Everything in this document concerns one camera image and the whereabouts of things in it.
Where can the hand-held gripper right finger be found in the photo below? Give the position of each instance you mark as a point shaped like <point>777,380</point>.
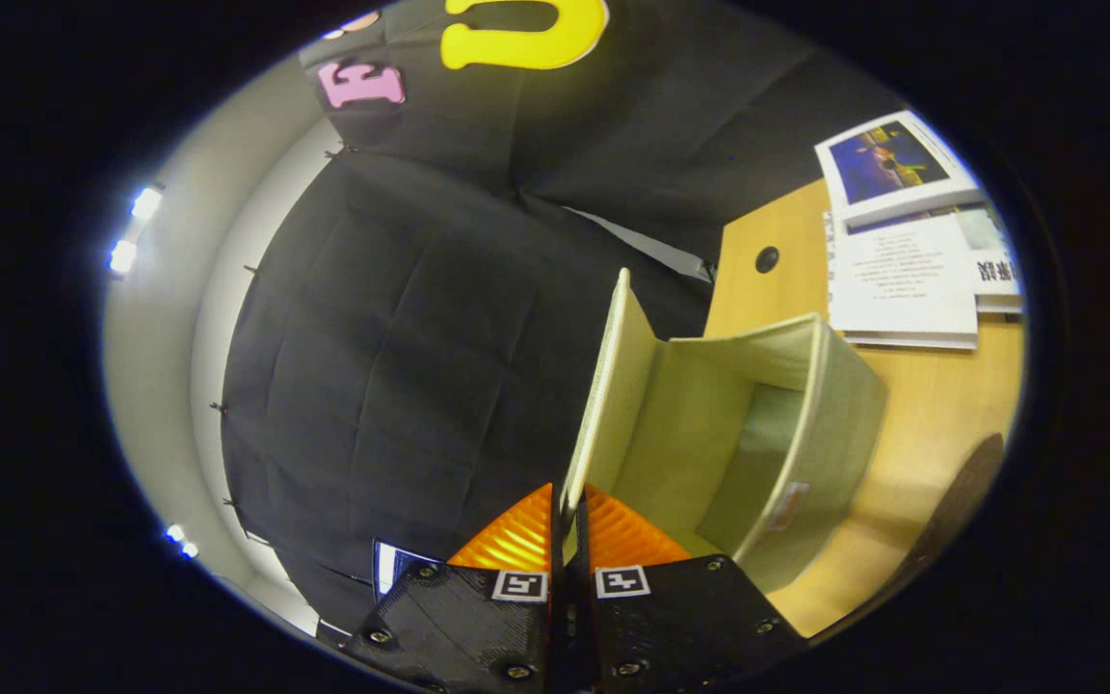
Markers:
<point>671,627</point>

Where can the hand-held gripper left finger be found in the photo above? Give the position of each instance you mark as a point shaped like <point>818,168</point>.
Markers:
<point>459,627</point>

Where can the pale green storage box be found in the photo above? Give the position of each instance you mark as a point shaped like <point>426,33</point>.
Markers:
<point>806,434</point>

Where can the printed paper sheet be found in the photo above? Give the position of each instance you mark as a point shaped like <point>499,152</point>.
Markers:
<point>396,569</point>

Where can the ceiling spotlight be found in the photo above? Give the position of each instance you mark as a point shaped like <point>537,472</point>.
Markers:
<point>181,542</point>
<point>145,202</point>
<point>122,256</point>

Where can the black backdrop cloth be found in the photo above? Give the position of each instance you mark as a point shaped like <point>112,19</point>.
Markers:
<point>420,337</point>

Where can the white text cover book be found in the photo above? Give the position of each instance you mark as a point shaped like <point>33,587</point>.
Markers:
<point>902,280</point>

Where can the blue picture cover book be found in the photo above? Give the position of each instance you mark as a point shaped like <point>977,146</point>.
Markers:
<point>887,164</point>

